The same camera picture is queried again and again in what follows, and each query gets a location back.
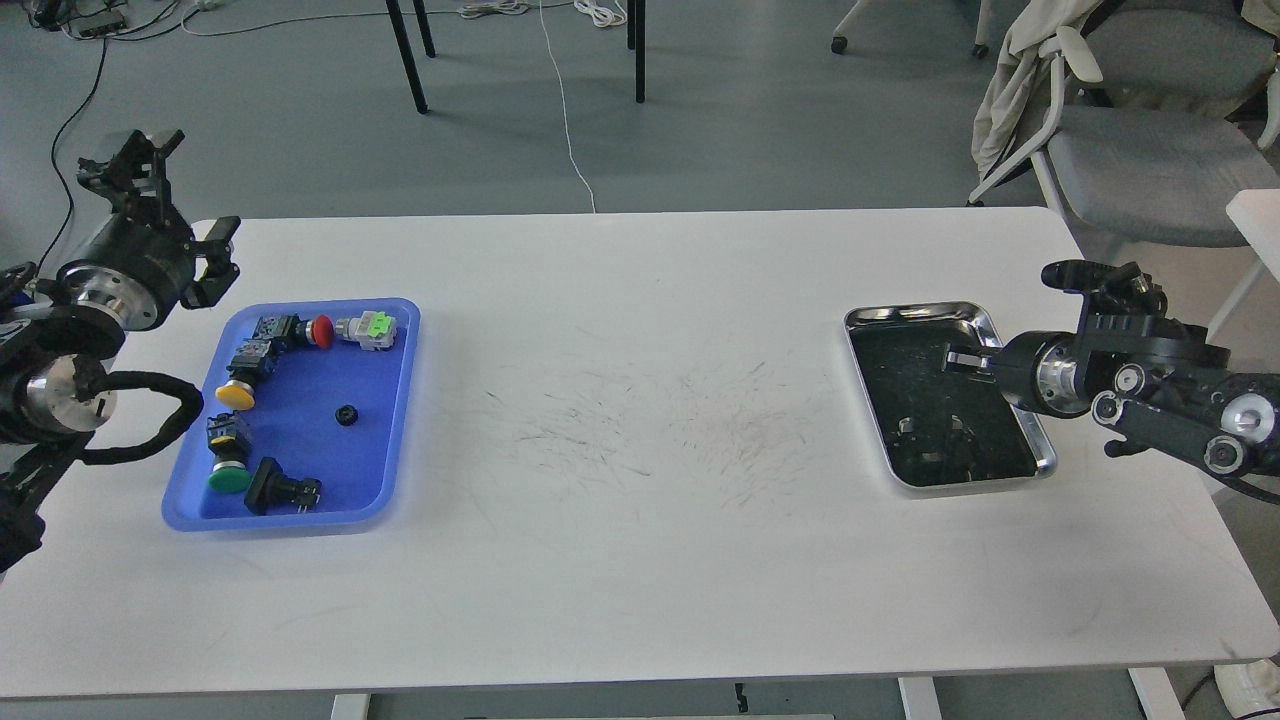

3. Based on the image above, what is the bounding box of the red push button switch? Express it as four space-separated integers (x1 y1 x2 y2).
250 314 335 351

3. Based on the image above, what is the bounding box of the yellow push button switch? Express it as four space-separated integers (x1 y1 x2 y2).
214 338 279 411

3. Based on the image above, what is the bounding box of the blue plastic tray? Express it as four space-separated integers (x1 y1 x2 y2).
163 297 421 532

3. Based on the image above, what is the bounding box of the silver metal tray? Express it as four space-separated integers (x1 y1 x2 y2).
844 301 1059 497

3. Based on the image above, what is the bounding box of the black table leg left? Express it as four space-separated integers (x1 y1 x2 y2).
385 1 436 117

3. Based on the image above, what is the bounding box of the white cable on floor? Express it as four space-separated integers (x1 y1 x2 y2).
460 0 626 214

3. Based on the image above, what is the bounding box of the black table leg right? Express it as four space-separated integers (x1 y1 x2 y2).
625 0 646 104

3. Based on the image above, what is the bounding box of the black table leg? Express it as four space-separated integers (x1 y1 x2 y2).
385 1 436 117
625 0 646 104

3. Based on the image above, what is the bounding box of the black cable on floor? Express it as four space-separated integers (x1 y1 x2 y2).
29 29 109 272

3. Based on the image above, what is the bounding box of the green push button switch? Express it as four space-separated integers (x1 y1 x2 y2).
206 411 252 495

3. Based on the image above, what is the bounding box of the beige jacket on chair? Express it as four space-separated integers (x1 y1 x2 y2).
970 1 1100 177

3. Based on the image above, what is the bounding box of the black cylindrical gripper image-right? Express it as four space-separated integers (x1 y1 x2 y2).
942 332 1091 419

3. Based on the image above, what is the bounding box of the small black gear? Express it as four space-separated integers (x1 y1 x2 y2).
334 404 360 427

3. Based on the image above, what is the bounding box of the black square switch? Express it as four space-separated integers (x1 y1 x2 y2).
243 456 323 516

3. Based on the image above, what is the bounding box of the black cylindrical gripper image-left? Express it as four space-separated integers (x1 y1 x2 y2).
58 129 242 332

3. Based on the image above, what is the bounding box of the grey green connector switch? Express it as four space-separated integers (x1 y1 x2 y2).
333 310 398 351

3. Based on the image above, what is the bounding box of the grey office chair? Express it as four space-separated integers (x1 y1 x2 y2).
968 1 1277 249

